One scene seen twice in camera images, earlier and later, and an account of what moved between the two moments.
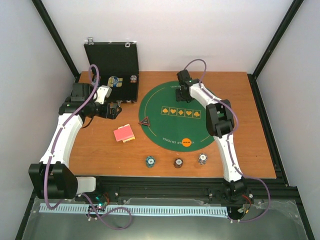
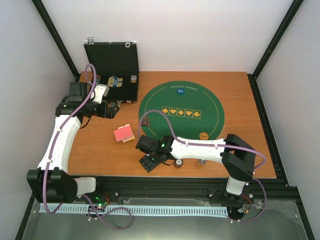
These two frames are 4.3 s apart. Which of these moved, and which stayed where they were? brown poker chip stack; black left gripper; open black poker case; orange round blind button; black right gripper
Moved: black right gripper; orange round blind button
Stayed: black left gripper; open black poker case; brown poker chip stack
